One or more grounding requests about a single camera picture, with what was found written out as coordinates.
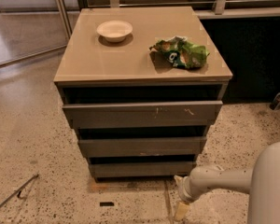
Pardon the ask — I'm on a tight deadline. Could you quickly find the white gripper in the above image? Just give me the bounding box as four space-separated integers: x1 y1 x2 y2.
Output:
174 175 195 221

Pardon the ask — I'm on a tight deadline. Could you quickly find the grey bottom drawer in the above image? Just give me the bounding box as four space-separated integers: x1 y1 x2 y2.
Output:
90 161 196 178

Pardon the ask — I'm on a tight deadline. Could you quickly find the grey drawer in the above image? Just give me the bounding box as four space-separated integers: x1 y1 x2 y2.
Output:
90 161 196 178
78 137 206 158
63 101 222 129

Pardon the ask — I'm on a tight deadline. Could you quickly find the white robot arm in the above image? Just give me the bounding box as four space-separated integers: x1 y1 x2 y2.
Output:
175 142 280 224

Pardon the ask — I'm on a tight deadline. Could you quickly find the grey middle drawer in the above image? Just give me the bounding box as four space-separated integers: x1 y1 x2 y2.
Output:
78 137 206 158

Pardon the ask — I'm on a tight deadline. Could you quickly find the grey drawer cabinet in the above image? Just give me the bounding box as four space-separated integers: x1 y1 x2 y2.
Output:
54 7 232 167

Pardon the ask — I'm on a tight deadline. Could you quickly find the grey top drawer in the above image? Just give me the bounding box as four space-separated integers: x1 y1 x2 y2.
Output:
63 101 222 129

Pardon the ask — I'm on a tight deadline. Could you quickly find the small dark floor object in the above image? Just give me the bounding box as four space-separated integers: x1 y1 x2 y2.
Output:
270 92 280 110

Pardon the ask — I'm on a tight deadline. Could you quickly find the crumpled green chip bag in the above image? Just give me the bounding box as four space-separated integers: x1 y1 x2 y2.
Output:
149 36 210 70

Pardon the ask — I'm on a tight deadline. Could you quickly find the thin metal rod on floor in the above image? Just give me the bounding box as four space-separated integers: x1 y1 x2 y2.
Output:
0 174 39 209

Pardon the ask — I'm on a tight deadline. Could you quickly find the white ceramic bowl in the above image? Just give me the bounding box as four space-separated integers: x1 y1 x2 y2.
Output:
96 21 133 43

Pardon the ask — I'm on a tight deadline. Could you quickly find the glass partition metal frame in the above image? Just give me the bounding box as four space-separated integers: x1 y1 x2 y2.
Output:
0 0 74 70

